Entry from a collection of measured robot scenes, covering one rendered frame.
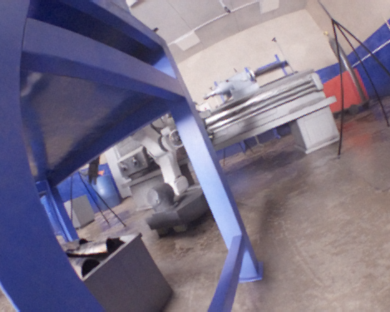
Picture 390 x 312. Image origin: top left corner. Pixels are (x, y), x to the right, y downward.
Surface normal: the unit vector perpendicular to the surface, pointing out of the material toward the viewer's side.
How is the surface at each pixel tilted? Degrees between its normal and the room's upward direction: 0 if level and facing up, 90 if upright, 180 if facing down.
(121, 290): 90
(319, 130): 90
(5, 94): 90
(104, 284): 90
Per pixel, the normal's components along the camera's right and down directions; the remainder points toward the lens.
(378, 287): -0.39, -0.92
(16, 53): 0.86, -0.36
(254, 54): -0.33, 0.15
